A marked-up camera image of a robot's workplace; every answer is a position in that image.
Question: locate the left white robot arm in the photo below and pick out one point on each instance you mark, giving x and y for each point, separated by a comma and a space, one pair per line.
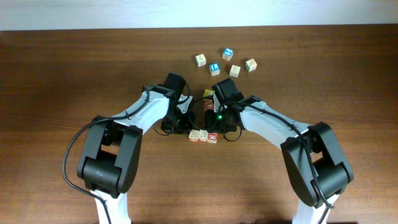
109, 160

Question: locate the red letter U block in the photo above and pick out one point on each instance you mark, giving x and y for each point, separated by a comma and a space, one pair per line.
208, 105

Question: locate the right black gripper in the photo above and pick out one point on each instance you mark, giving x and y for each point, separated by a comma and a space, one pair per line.
218, 125

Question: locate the yellow wooden block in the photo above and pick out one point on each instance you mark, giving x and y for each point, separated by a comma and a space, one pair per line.
208, 94

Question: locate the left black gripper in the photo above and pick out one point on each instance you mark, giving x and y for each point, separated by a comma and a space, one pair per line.
185, 126

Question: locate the blue number five block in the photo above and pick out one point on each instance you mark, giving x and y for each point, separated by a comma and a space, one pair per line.
228, 54

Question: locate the plain wooden block centre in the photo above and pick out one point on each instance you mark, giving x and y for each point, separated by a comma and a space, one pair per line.
234, 71

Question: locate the plain wooden block far left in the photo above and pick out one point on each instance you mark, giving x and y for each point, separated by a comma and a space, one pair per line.
200, 60

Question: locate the plain wooden picture block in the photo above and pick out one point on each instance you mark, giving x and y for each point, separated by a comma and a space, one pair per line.
203, 135

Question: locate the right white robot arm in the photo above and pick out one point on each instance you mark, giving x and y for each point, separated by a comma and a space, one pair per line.
317, 167

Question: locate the green edged wooden block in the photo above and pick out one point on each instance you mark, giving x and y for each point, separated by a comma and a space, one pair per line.
250, 65
194, 135

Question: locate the blue letter L block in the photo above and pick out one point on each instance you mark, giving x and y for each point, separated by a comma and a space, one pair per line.
214, 69

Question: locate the red letter E block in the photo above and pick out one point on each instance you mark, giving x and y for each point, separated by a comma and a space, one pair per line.
212, 138

